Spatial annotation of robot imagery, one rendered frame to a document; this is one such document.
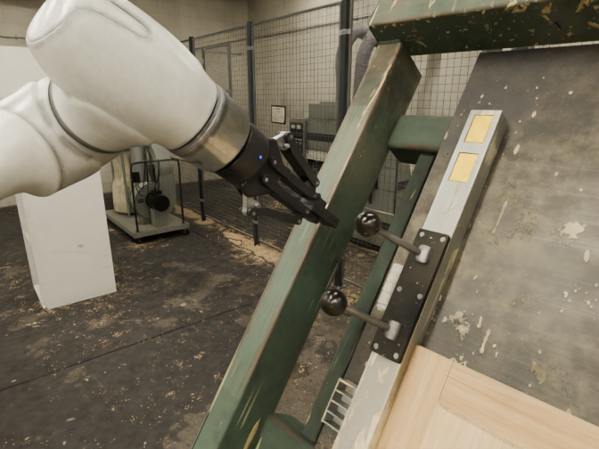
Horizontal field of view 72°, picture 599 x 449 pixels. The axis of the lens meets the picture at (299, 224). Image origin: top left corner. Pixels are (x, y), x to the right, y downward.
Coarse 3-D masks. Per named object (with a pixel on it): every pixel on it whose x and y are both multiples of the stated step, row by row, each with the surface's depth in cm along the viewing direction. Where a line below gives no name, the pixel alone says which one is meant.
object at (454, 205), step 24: (504, 120) 66; (480, 144) 64; (480, 168) 63; (456, 192) 64; (480, 192) 65; (432, 216) 64; (456, 216) 62; (456, 240) 63; (432, 288) 60; (432, 312) 62; (384, 360) 60; (408, 360) 60; (360, 384) 61; (384, 384) 59; (360, 408) 59; (384, 408) 58; (360, 432) 58
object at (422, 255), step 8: (360, 216) 58; (368, 216) 57; (376, 216) 58; (360, 224) 57; (368, 224) 57; (376, 224) 57; (360, 232) 58; (368, 232) 57; (376, 232) 58; (384, 232) 59; (392, 240) 60; (400, 240) 60; (408, 248) 60; (416, 248) 61; (424, 248) 61; (416, 256) 61; (424, 256) 61; (424, 264) 61
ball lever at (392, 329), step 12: (324, 300) 56; (336, 300) 55; (324, 312) 56; (336, 312) 55; (348, 312) 57; (360, 312) 58; (384, 324) 59; (396, 324) 59; (384, 336) 60; (396, 336) 59
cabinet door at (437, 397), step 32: (416, 352) 60; (416, 384) 58; (448, 384) 56; (480, 384) 53; (416, 416) 56; (448, 416) 54; (480, 416) 52; (512, 416) 50; (544, 416) 48; (384, 448) 57; (416, 448) 55; (448, 448) 53; (480, 448) 51; (512, 448) 49; (544, 448) 47; (576, 448) 45
